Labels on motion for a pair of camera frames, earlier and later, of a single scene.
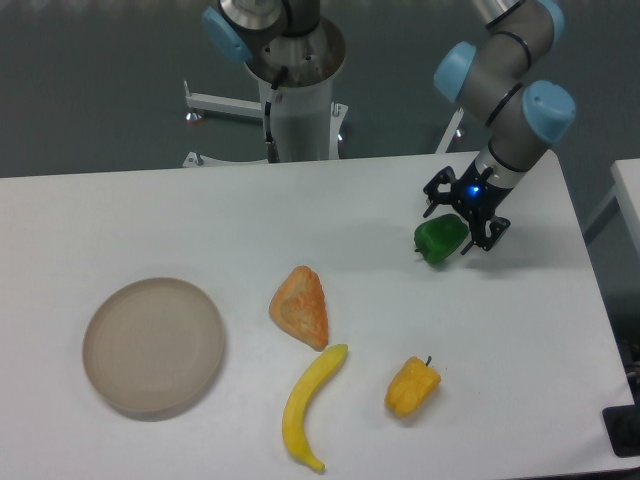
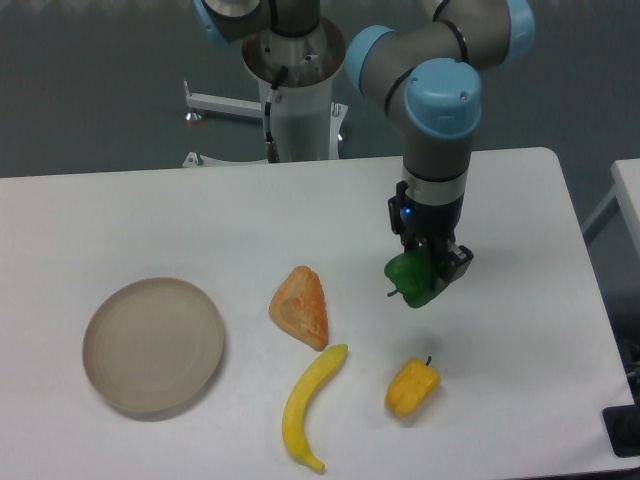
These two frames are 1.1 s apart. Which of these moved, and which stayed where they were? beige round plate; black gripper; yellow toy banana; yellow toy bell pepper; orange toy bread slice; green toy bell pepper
Moved: black gripper; green toy bell pepper
Stayed: yellow toy bell pepper; beige round plate; orange toy bread slice; yellow toy banana
